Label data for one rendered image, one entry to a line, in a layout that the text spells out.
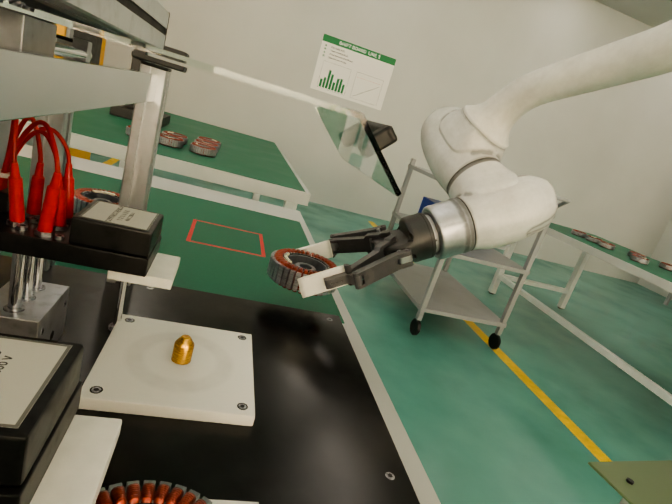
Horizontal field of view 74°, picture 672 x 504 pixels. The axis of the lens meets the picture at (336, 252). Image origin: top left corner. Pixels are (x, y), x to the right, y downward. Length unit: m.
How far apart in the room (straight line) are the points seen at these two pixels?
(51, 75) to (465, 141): 0.63
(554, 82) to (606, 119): 6.57
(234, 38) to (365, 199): 2.40
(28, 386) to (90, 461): 0.05
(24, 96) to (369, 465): 0.38
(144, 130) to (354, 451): 0.44
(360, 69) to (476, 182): 4.97
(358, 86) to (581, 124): 3.14
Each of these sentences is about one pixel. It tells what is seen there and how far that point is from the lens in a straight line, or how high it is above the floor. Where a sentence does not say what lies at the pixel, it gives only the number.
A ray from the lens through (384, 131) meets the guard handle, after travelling 0.47.
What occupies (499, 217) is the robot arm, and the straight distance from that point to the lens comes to 0.72.
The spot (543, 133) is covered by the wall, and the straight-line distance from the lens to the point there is 6.78.
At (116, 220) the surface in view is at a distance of 0.43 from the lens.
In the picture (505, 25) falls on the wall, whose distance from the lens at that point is 6.39.
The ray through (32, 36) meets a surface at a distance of 0.42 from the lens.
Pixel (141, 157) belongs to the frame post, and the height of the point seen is 0.94.
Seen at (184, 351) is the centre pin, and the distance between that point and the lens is 0.48.
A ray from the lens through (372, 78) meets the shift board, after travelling 5.71.
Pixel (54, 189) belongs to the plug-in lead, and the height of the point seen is 0.94.
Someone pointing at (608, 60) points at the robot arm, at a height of 1.23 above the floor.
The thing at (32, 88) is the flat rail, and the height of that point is 1.03.
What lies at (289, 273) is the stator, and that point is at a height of 0.83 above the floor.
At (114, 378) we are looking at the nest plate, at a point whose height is 0.78.
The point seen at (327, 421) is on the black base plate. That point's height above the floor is 0.77.
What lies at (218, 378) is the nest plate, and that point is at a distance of 0.48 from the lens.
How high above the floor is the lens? 1.05
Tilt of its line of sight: 16 degrees down
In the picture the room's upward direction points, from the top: 17 degrees clockwise
